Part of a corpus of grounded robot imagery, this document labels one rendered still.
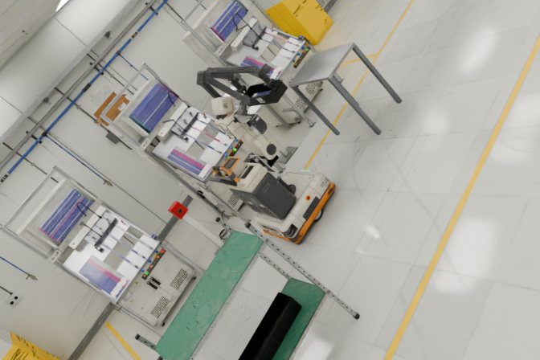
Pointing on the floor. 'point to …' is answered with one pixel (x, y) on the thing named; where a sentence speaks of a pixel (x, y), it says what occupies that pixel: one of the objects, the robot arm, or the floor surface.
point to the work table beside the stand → (312, 67)
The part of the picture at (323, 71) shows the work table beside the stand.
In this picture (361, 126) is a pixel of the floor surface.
